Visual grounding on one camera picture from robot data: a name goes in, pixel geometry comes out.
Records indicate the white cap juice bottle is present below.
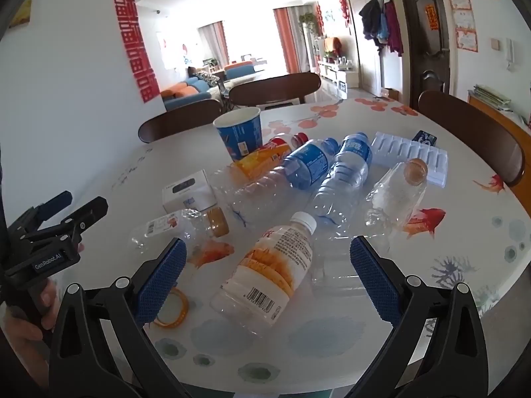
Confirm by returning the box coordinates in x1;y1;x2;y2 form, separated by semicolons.
209;211;318;338

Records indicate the small dark blue box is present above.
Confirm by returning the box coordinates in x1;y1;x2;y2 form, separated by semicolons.
413;130;439;147

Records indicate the orange label plastic bottle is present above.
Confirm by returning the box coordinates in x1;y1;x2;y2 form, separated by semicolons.
234;132;310;181

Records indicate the crushed clear plastic bottle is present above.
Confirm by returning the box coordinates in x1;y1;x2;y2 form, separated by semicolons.
309;232;393;289

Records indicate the white media cabinet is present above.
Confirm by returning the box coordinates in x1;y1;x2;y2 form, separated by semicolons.
317;60;359;90

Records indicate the blue and orange sofa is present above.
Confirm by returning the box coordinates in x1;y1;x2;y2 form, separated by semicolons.
161;72;222;110

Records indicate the light wooden door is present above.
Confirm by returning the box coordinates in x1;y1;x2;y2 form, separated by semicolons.
342;0;382;96

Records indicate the orange curtain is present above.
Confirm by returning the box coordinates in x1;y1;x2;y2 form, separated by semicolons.
273;7;301;74

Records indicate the purple hanging jacket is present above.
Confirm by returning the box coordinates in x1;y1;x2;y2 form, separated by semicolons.
384;0;404;56

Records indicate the dark brown door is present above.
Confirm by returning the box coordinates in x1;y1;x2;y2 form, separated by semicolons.
394;0;451;110

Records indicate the red paper wall decoration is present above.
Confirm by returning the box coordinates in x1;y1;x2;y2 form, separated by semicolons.
113;0;157;103

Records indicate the white plastic tray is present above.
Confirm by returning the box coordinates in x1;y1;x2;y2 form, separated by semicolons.
370;131;449;187

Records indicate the white cardboard box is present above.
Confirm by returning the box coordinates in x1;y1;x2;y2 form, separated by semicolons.
162;169;219;216

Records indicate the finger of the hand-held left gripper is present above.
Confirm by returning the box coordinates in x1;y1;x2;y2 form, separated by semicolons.
8;191;74;233
25;196;109;250

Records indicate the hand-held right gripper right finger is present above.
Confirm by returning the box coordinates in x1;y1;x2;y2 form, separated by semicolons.
349;235;490;398

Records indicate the stack of papers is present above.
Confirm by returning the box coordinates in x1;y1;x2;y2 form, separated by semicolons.
469;84;513;110

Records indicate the clear bottle with brown cap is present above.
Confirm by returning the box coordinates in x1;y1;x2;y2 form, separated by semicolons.
364;158;429;230

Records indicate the small clear bottle tan cap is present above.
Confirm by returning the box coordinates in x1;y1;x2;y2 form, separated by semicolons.
130;206;231;253

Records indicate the blue paper cup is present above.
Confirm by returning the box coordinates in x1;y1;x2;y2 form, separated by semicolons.
212;106;264;162

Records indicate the orange rubber ring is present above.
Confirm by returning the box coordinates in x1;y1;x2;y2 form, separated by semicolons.
153;287;190;329

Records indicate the yellow framed wall picture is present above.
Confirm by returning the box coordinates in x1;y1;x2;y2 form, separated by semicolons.
8;0;34;30

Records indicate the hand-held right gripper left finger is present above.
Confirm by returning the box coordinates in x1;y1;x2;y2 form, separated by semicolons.
50;237;188;398

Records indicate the small blue label water bottle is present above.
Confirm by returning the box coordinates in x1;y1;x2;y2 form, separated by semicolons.
305;132;374;227

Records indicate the person's left hand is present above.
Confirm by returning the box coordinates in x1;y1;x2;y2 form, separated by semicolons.
0;278;63;371

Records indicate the large blue label water bottle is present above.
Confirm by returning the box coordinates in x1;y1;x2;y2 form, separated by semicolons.
209;137;341;227

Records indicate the dark hanging jacket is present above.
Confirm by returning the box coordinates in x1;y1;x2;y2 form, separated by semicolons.
359;0;385;46

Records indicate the light wooden cabinet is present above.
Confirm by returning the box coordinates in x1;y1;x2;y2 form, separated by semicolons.
467;91;531;200

